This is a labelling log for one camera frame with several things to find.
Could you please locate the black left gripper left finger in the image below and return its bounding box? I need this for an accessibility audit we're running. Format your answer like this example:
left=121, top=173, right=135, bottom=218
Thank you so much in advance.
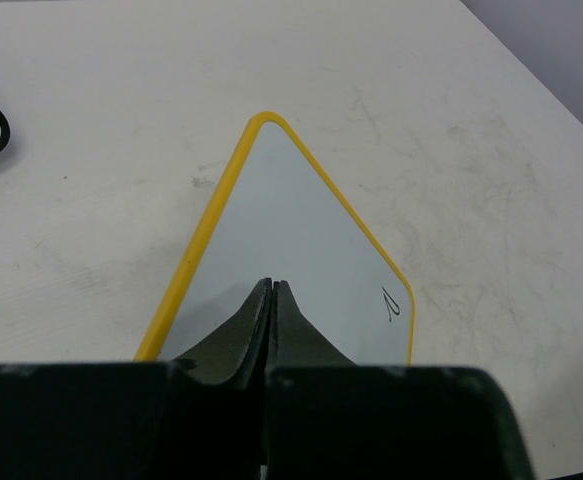
left=174, top=278, right=273, bottom=390

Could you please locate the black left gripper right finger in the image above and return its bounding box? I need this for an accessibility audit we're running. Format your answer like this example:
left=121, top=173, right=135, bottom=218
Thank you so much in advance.
left=265, top=281, right=357, bottom=373

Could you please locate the yellow framed whiteboard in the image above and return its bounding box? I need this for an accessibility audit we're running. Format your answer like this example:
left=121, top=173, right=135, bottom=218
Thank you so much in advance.
left=135, top=111, right=415, bottom=365

